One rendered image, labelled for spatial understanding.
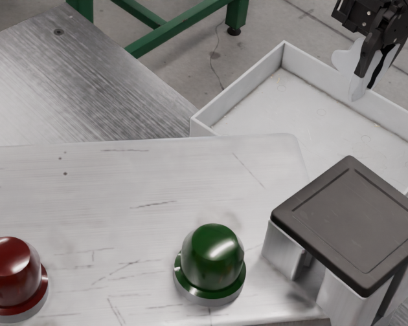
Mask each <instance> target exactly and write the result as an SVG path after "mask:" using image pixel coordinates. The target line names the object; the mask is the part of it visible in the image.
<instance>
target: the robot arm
mask: <svg viewBox="0 0 408 326"><path fill-rule="evenodd" d="M340 2H341V0H337V2H336V5H335V7H334V10H333V12H332V15H331V16H332V17H333V18H335V19H336V20H338V21H339V22H341V23H342V26H343V27H345V28H347V29H348V30H349V31H351V32H353V33H355V32H359V33H361V34H363V35H364V36H366V38H358V39H357V40H356V41H355V42H354V44H353V45H352V46H351V47H350V48H349V50H335V51H334V53H333V54H332V63H333V65H334V66H335V67H336V69H337V70H338V71H339V72H340V73H341V74H342V75H343V76H344V77H345V78H346V79H347V80H348V82H349V84H350V87H349V91H348V101H350V102H354V101H356V100H357V99H358V98H360V97H362V96H363V95H364V94H365V90H366V88H369V89H370V90H373V88H374V87H375V86H376V85H377V83H378V82H379V81H380V80H381V78H382V77H383V75H384V74H385V73H386V71H387V69H388V68H390V66H391V65H392V63H393V62H394V60H395V59H396V57H397V56H398V54H399V53H400V51H401V49H402V48H403V46H404V45H405V42H406V41H407V38H408V0H343V2H342V4H341V7H340V9H339V10H338V7H339V4H340Z"/></svg>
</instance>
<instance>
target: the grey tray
mask: <svg viewBox="0 0 408 326"><path fill-rule="evenodd" d="M349 87H350V84H349V82H348V80H347V79H346V78H345V77H344V76H343V75H342V74H341V73H340V72H339V71H337V70H335V69H334V68H332V67H330V66H329V65H327V64H325V63H323V62H321V61H320V60H318V59H316V58H314V57H313V56H311V55H309V54H307V53H306V52H304V51H302V50H301V49H298V48H297V47H295V46H293V45H292V44H290V43H288V42H287V41H282V42H281V43H280V44H278V45H277V46H276V47H275V48H274V49H273V50H272V51H270V52H269V53H268V54H266V55H265V56H264V57H263V58H262V59H261V60H260V61H258V62H257V63H256V64H254V65H253V66H252V67H251V68H250V69H249V70H248V71H246V72H245V73H244V74H242V75H241V76H240V77H239V78H238V79H237V80H235V81H234V82H233V83H232V84H230V86H228V87H227V88H226V89H225V90H224V91H222V92H221V93H220V94H219V95H217V97H215V98H214V99H213V100H211V101H210V102H209V103H208V104H207V105H206V106H204V107H203V108H202V109H201V110H199V111H198V112H197V113H196V114H195V115H194V116H192V117H191V118H190V137H203V136H230V135H257V134H272V133H289V134H293V135H295V137H296V138H297V140H298V143H299V146H300V150H301V153H302V157H303V159H304V163H305V166H306V169H307V172H308V176H309V178H310V182H311V181H313V180H314V179H316V178H317V177H318V176H319V175H321V174H322V173H324V172H325V171H326V170H327V169H329V168H331V167H332V166H333V165H334V164H336V163H338V162H339V161H340V160H341V159H343V158H344V157H346V156H347V155H352V156H353V157H355V158H356V159H358V160H359V161H360V162H361V163H363V164H364V165H366V167H368V168H369V169H371V170H372V171H373V172H375V173H376V174H377V175H379V176H380V177H381V178H382V179H384V180H385V181H387V182H388V183H389V184H390V185H392V186H393V187H395V188H396V189H397V190H398V191H400V192H401V193H403V194H404V195H405V196H406V197H408V111H407V110H406V109H404V108H402V107H400V106H399V105H397V104H395V103H393V102H392V101H390V100H388V99H386V98H384V97H383V96H381V95H379V94H378V93H376V92H374V91H372V90H370V89H369V88H366V90H365V94H364V95H363V96H362V97H360V98H358V99H357V100H356V101H354V102H350V101H348V91H349Z"/></svg>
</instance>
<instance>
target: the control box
mask: <svg viewBox="0 0 408 326"><path fill-rule="evenodd" d="M309 183H310V178H309V176H308V172H307V169H306V166H305V163H304V159H303V157H302V153H301V150H300V146H299V143H298V140H297V138H296V137H295V135H293V134H289V133H272V134H257V135H230V136H203V137H188V138H161V139H146V140H119V141H105V142H77V143H62V144H35V145H21V146H0V237H5V236H10V237H17V238H18V239H21V240H24V241H26V242H28V243H29V244H31V245H32V246H33V247H34V248H35V249H36V250H37V252H38V254H39V256H40V263H41V264H42V265H43V266H44V267H45V269H46V272H47V275H48V280H49V295H48V297H47V300H46V302H45V304H44V305H43V306H42V308H41V309H40V310H39V311H38V312H37V313H35V315H33V316H32V317H30V318H28V319H26V320H23V321H20V322H17V323H0V326H332V325H331V321H330V318H329V317H328V315H327V314H326V313H325V311H324V310H323V309H322V308H321V307H320V306H319V305H318V304H316V302H315V301H316V299H317V295H318V293H319V290H320V287H321V284H322V282H323V278H322V277H320V276H319V275H318V274H317V273H315V272H314V271H313V270H312V269H311V268H310V267H308V266H304V265H303V268H302V271H301V273H300V276H299V277H298V278H297V279H296V280H294V281H290V280H289V279H288V278H287V277H286V276H285V275H284V274H283V273H282V272H280V271H279V270H278V269H277V268H276V267H275V266H273V265H272V264H271V263H270V262H269V261H268V260H267V259H266V258H265V257H263V256H262V254H261V251H262V247H263V243H264V239H265V236H266V230H267V226H268V224H267V223H268V220H269V218H270V215H271V211H272V210H273V209H274V208H276V207H277V206H278V205H280V204H281V203H283V202H284V201H285V200H287V199H288V198H290V197H291V196H292V195H294V194H295V193H297V192H298V191H299V190H300V189H302V188H303V187H305V186H306V185H307V184H309ZM209 223H217V224H222V225H224V226H226V227H228V228H230V229H231V230H232V231H233V232H234V233H235V234H236V235H237V236H238V237H239V238H240V240H241V241H242V243H243V246H244V250H245V255H244V261H245V265H246V271H247V272H246V277H245V283H244V286H243V289H242V291H241V293H240V294H239V295H238V296H237V297H236V298H235V299H234V300H232V301H231V302H229V303H227V304H225V305H222V306H218V307H205V306H201V305H197V304H195V303H193V302H191V301H189V300H187V299H186V298H185V297H184V296H182V295H181V293H180V292H179V291H178V289H177V287H176V285H175V283H174V263H175V259H176V257H177V254H178V253H179V252H180V250H181V249H182V244H183V241H184V239H185V237H186V236H187V235H188V234H189V233H190V232H191V231H192V230H194V229H196V228H197V227H200V226H202V225H204V224H209Z"/></svg>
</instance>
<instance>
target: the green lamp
mask: <svg viewBox="0 0 408 326"><path fill-rule="evenodd" d="M244 255H245V250H244V246H243V243H242V241H241V240H240V238H239V237H238V236H237V235H236V234H235V233H234V232H233V231H232V230H231V229H230V228H228V227H226V226H224V225H222V224H217V223H209V224H204V225H202V226H200V227H197V228H196V229H194V230H192V231H191V232H190V233H189V234H188V235H187V236H186V237H185V239H184V241H183V244H182V249H181V250H180V252H179V253H178V254H177V257H176V259H175V263H174V283H175V285H176V287H177V289H178V291H179V292H180V293H181V295H182V296H184V297H185V298H186V299H187V300H189V301H191V302H193V303H195V304H197V305H201V306H205V307H218V306H222V305H225V304H227V303H229V302H231V301H232V300H234V299H235V298H236V297H237V296H238V295H239V294H240V293H241V291H242V289H243V286H244V283H245V277H246V272H247V271H246V265H245V261H244Z"/></svg>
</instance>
